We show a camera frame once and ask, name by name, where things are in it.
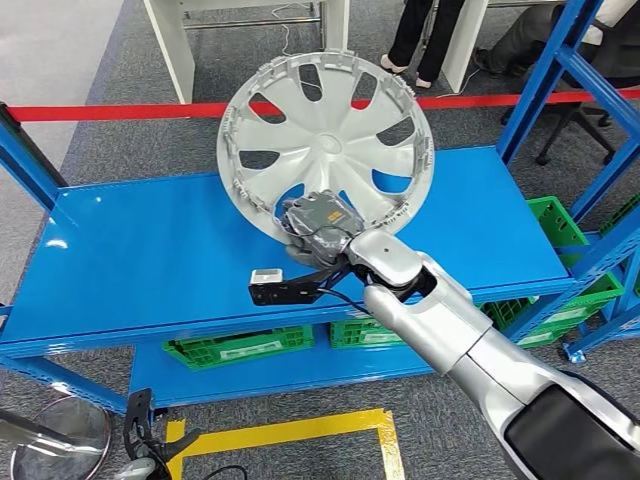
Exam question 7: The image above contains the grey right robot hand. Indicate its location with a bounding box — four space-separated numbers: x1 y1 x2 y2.
281 190 366 270

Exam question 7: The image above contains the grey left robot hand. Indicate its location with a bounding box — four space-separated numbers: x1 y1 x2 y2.
131 427 202 480

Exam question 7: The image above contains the grey plastic wheel hubcap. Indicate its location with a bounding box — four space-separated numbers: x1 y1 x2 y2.
216 51 436 248

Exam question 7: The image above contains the blue metal shelf rack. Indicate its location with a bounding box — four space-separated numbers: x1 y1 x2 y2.
0 0 640 415

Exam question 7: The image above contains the chrome stanchion base and pole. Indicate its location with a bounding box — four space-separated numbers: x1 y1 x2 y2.
0 394 112 480

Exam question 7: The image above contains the green plastic crate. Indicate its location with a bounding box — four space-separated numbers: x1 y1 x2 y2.
328 316 406 350
599 192 640 236
479 195 626 350
161 324 315 371

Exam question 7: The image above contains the person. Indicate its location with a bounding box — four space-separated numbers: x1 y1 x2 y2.
472 0 640 77
380 0 467 91

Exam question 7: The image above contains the white desk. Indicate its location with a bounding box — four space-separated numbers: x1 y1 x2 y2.
439 0 566 95
142 0 351 106

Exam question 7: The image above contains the red barrier belt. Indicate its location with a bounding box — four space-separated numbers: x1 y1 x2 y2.
7 87 640 124

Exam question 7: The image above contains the black office chair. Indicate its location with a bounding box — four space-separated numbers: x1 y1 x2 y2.
501 39 640 167

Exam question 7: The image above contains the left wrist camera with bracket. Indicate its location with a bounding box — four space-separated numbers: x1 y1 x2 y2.
123 388 154 458

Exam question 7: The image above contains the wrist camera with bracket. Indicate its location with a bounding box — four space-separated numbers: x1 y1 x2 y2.
123 388 154 458
248 264 353 308

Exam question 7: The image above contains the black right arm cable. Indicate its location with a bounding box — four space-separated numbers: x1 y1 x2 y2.
315 284 374 318

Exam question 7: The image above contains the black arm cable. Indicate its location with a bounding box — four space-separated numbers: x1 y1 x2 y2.
315 284 374 318
201 464 248 480

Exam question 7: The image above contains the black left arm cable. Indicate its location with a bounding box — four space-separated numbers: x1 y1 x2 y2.
201 464 248 480

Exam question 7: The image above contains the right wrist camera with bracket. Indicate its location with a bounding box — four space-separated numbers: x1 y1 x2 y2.
248 264 353 308

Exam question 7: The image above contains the white cable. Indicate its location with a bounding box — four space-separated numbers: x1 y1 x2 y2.
435 66 481 99
272 3 301 60

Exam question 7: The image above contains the black post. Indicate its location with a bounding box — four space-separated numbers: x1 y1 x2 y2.
0 100 69 190

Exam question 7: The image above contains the blue metal rack frame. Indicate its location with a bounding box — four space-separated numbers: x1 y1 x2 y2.
562 231 640 366

